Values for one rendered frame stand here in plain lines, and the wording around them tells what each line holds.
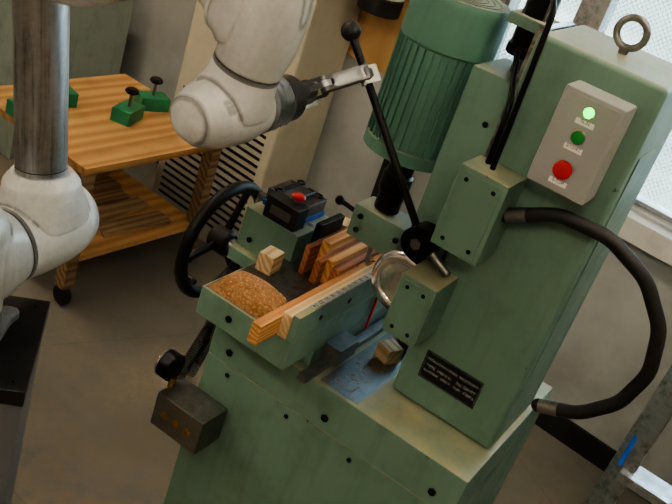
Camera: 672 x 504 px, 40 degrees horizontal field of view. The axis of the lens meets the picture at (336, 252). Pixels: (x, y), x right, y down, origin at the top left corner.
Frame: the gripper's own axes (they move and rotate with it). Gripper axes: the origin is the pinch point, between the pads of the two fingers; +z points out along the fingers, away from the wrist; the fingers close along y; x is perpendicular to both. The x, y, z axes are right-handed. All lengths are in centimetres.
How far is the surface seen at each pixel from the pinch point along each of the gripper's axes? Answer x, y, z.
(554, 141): -20.1, 34.5, -2.9
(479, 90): -8.7, 20.9, 7.3
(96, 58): 61, -195, 139
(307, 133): 2, -113, 148
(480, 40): -0.8, 22.9, 9.4
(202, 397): -48, -49, -9
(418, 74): -2.6, 11.6, 6.0
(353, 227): -25.2, -14.6, 10.5
